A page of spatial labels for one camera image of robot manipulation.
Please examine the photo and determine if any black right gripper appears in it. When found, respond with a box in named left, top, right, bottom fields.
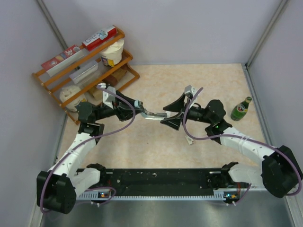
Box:
left=161, top=93, right=214, bottom=131

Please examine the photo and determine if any small white red packet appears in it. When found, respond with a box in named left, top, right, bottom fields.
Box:
left=185, top=136, right=194, bottom=145

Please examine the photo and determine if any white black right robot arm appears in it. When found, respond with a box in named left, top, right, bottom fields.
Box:
left=161, top=94, right=303, bottom=198

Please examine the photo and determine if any orange wooden shelf rack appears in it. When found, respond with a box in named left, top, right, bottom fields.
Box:
left=33, top=26, right=140, bottom=124

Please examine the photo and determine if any white staple box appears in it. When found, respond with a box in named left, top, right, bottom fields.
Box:
left=165, top=111, right=177, bottom=118

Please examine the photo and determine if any dark brown box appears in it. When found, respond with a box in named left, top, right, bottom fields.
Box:
left=102, top=68, right=126, bottom=87

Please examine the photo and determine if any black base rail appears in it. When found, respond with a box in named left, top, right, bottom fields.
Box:
left=80, top=167, right=251, bottom=197

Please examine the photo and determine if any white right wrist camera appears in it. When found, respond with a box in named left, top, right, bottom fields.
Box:
left=184, top=85, right=196, bottom=97

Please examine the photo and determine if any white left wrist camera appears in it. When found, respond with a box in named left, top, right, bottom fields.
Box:
left=97, top=83, right=116, bottom=109

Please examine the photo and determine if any brown cardboard box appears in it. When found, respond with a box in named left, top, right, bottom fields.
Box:
left=88, top=86, right=103, bottom=100

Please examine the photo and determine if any red white wrap box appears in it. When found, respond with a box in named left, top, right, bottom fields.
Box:
left=41, top=45, right=85, bottom=77

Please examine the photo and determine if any grey slotted cable duct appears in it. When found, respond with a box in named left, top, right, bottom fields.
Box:
left=77, top=188, right=240, bottom=201

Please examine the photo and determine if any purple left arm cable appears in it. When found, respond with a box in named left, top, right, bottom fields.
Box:
left=39, top=86, right=136, bottom=215

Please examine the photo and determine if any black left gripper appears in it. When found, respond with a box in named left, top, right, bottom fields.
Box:
left=94, top=90, right=144, bottom=122

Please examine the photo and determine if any light blue stapler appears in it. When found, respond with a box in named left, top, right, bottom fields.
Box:
left=134, top=100, right=168, bottom=121

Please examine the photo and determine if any silver foil box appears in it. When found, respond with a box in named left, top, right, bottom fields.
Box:
left=69, top=60, right=98, bottom=84

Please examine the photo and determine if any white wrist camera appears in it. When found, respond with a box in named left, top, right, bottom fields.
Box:
left=184, top=85, right=196, bottom=97
left=97, top=83, right=116, bottom=109

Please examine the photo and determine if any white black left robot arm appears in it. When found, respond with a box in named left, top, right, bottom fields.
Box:
left=36, top=94, right=144, bottom=214

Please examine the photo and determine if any green glass bottle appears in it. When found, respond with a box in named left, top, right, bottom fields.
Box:
left=231, top=96, right=252, bottom=121

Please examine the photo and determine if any red white foil box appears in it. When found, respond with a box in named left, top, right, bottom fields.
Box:
left=82, top=26, right=117, bottom=51

